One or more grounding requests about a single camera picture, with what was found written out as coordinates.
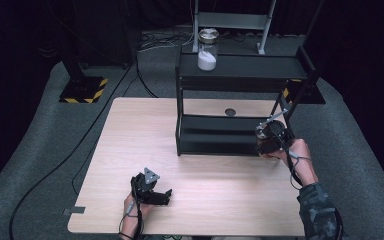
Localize right hand-held gripper cable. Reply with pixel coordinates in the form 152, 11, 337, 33
278, 131, 314, 192

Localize grey tape piece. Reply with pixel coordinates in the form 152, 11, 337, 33
62, 206, 87, 217

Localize hand-held gripper cable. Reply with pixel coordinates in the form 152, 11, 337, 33
118, 189, 145, 240
278, 131, 314, 192

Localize black two-tier shelf rack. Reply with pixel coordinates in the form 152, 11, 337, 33
174, 44, 318, 158

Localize long black floor cable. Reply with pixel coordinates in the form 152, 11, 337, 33
6, 56, 161, 240

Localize left hand-held gripper cable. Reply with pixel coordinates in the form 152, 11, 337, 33
118, 189, 145, 240

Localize grey metal stand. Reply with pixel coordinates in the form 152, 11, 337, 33
191, 0, 277, 56

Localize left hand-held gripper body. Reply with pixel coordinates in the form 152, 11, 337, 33
130, 167, 161, 205

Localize white powder glass jar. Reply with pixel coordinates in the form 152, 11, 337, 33
197, 27, 220, 72

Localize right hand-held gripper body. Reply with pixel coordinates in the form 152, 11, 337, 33
255, 108, 295, 156

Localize black stand with striped base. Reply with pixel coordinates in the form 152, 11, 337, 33
281, 0, 327, 106
58, 0, 109, 105

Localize bundle of floor cables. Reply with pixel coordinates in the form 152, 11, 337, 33
139, 29, 195, 53

